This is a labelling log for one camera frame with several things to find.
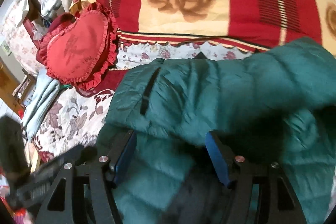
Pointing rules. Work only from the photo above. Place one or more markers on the light blue folded cloth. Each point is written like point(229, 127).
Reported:
point(44, 95)

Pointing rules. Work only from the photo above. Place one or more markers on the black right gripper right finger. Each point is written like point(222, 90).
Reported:
point(276, 201)

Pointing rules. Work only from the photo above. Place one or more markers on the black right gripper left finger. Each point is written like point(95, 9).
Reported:
point(100, 174)

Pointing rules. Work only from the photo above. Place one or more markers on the floral white red bedspread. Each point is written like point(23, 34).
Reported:
point(76, 117)

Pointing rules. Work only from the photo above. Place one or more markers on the red heart-shaped ruffled pillow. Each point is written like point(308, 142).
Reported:
point(80, 53)

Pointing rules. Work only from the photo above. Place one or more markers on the green quilted puffer jacket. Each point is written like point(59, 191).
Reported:
point(276, 106)

